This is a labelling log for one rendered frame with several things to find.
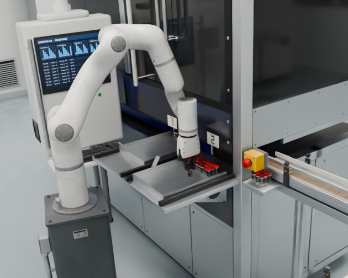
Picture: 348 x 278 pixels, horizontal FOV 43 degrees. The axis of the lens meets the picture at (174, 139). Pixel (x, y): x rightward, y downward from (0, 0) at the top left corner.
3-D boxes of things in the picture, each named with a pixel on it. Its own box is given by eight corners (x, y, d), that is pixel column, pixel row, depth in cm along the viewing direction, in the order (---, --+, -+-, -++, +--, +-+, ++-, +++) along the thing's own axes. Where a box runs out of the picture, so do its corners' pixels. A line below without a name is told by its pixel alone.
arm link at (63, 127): (67, 139, 182) (70, 153, 168) (41, 126, 177) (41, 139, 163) (130, 35, 175) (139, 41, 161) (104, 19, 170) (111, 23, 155)
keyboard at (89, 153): (117, 144, 263) (117, 140, 262) (127, 151, 252) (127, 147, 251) (52, 160, 245) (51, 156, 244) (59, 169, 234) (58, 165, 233)
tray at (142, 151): (172, 135, 250) (172, 130, 248) (200, 149, 230) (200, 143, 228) (119, 151, 233) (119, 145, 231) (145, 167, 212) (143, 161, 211)
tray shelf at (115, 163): (167, 136, 254) (167, 133, 254) (252, 178, 200) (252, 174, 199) (92, 159, 230) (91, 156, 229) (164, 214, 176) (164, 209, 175)
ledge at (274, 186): (264, 176, 201) (264, 172, 201) (286, 186, 191) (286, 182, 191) (242, 185, 194) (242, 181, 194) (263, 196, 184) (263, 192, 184)
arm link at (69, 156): (54, 172, 174) (45, 116, 165) (52, 155, 191) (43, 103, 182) (85, 167, 177) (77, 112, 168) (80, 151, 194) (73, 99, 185)
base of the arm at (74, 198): (53, 219, 177) (46, 178, 170) (52, 197, 194) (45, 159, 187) (100, 209, 182) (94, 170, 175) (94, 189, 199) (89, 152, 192)
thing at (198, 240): (174, 156, 438) (169, 70, 405) (358, 256, 277) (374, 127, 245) (82, 187, 387) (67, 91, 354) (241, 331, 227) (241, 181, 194)
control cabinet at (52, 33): (113, 130, 287) (99, 6, 257) (125, 139, 271) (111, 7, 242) (36, 149, 264) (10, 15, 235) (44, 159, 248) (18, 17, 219)
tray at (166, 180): (192, 160, 218) (192, 153, 216) (226, 178, 197) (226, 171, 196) (132, 180, 200) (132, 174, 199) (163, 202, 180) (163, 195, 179)
